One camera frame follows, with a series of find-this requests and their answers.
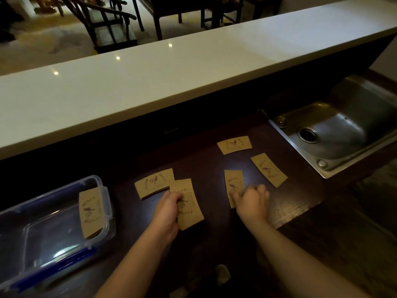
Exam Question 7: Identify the person's right hand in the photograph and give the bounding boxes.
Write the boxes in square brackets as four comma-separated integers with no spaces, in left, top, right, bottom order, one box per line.
[231,184,270,225]

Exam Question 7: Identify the person's left hand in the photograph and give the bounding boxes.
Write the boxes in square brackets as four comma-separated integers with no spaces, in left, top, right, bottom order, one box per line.
[149,191,184,245]

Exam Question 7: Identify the brown paper cup sleeve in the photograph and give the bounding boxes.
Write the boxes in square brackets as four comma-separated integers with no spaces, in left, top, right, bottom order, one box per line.
[251,153,288,189]
[134,168,175,200]
[170,179,205,231]
[217,136,253,155]
[78,186,105,239]
[224,169,246,209]

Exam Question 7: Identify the person's right forearm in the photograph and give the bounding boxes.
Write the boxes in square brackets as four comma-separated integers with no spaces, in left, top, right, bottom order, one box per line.
[248,218,371,298]

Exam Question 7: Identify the person's left forearm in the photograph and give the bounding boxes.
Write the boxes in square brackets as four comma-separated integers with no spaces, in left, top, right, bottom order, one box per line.
[94,227,175,298]

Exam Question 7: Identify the person's white shoe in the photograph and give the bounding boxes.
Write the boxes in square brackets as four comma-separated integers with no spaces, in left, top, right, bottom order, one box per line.
[215,264,232,286]

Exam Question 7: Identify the sink drain strainer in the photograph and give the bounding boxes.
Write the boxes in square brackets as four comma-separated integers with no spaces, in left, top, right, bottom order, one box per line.
[297,127,319,144]

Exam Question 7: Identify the stainless steel sink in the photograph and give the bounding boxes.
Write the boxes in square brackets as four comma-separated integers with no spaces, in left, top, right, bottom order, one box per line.
[268,74,397,180]

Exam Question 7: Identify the clear plastic container blue clips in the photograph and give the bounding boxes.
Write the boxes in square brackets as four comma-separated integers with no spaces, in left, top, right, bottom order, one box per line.
[0,175,117,293]

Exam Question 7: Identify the dark wooden armchair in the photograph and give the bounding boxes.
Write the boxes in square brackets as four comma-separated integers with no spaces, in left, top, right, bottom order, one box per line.
[60,0,139,54]

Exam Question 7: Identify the dark wooden chair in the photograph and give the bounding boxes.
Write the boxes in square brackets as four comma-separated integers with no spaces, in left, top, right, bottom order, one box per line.
[201,0,245,30]

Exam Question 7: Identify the dark wooden table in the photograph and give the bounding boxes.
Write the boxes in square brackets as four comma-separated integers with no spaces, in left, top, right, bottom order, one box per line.
[131,0,218,41]

